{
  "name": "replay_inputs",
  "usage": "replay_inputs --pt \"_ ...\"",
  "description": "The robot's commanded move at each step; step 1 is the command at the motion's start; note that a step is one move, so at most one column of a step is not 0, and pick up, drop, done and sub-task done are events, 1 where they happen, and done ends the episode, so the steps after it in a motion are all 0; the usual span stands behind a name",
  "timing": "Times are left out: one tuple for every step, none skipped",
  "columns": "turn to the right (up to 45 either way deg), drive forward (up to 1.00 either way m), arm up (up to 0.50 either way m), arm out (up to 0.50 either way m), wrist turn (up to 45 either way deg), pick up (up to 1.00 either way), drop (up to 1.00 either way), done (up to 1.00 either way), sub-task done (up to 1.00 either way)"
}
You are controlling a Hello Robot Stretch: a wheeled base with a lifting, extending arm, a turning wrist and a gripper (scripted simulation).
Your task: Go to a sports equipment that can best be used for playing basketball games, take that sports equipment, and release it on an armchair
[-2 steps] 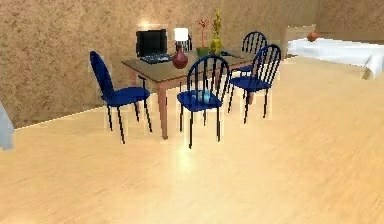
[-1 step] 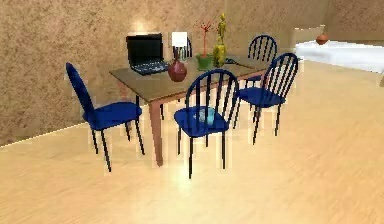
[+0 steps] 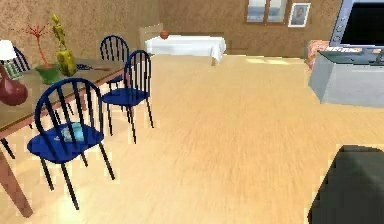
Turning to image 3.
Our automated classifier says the wooden framed window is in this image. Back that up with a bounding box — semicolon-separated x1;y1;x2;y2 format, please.
245;0;290;26

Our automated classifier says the brown wooden dining table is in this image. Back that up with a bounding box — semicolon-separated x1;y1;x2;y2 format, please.
0;58;127;219

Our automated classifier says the pink patterned armchair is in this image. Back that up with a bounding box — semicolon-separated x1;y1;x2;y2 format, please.
304;39;332;72

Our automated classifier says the yellow figure statue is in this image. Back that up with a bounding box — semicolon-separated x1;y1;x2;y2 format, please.
50;13;78;78

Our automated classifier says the red plant in green pot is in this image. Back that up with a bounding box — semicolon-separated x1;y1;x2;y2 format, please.
25;23;63;86

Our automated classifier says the white cloth covered table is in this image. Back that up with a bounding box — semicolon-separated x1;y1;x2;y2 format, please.
144;34;228;67

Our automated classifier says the grey television stand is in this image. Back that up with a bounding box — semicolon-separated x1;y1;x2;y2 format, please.
307;46;384;109

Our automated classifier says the dark grey armchair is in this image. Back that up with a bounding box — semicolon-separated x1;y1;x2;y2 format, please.
307;144;384;224

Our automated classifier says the light blue cloth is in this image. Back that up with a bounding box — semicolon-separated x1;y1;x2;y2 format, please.
60;122;87;143

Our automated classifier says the dark red round vase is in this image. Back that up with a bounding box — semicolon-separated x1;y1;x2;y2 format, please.
0;63;29;107

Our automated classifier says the grey framed television set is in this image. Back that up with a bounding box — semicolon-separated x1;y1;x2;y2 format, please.
329;0;384;48

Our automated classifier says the white framed picture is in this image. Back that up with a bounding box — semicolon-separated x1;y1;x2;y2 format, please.
287;2;312;28

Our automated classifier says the beige chair back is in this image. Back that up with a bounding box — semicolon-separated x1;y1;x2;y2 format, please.
138;22;164;51

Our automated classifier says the blue spindle-back chair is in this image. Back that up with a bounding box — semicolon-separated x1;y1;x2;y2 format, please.
99;34;131;89
100;49;155;145
12;46;32;73
26;77;116;212

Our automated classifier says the white shade table lamp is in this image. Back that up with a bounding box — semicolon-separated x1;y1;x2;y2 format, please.
0;39;24;81

